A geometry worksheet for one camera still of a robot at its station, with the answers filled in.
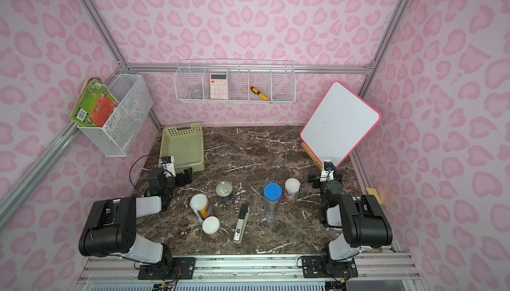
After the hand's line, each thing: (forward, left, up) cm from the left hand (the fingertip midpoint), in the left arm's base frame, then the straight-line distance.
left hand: (180, 166), depth 94 cm
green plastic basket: (+20, +5, -6) cm, 21 cm away
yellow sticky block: (-9, -93, -9) cm, 94 cm away
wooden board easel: (+2, -67, -2) cm, 67 cm away
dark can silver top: (-11, -22, -2) cm, 25 cm away
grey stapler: (-21, -31, -2) cm, 37 cm away
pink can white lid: (-13, -51, +5) cm, 53 cm away
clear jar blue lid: (-19, -43, +13) cm, 49 cm away
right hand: (-2, -66, +4) cm, 66 cm away
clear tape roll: (+27, -8, +21) cm, 35 cm away
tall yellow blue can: (-21, -15, +6) cm, 26 cm away
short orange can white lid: (-27, -19, 0) cm, 33 cm away
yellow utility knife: (+29, -37, +20) cm, 52 cm away
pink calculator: (+29, -18, +23) cm, 41 cm away
